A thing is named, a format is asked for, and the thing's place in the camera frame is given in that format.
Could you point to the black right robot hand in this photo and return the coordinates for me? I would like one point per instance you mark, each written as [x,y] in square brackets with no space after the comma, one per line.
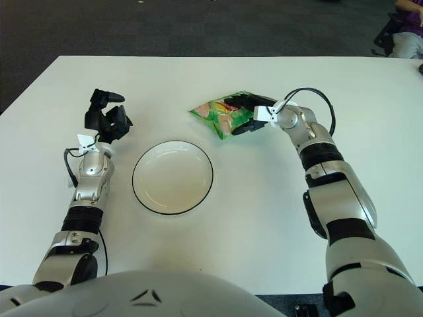
[244,100]

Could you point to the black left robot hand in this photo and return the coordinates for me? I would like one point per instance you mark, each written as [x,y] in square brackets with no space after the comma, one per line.
[102,120]

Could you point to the green Lays chips bag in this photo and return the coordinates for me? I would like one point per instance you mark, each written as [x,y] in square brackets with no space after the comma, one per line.
[211,114]

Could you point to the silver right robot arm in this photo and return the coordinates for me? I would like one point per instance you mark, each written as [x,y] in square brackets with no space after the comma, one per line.
[343,204]

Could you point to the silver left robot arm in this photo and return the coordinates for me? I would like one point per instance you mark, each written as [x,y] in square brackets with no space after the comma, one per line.
[92,165]

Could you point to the white plate with black rim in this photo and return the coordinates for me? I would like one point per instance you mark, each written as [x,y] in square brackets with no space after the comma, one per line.
[172,178]

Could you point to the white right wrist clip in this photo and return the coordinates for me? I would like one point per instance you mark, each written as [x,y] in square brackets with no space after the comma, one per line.
[262,114]

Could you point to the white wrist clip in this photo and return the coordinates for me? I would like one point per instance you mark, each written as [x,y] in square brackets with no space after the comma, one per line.
[262,114]
[84,140]

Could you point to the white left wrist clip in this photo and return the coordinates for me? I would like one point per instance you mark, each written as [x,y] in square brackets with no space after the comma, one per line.
[84,140]

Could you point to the black office chair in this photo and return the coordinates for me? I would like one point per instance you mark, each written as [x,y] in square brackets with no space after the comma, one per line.
[385,36]

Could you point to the seated person in purple shirt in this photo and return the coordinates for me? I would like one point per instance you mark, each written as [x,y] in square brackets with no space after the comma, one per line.
[408,43]

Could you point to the silver robot torso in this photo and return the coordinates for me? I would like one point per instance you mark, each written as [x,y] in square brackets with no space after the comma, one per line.
[198,297]

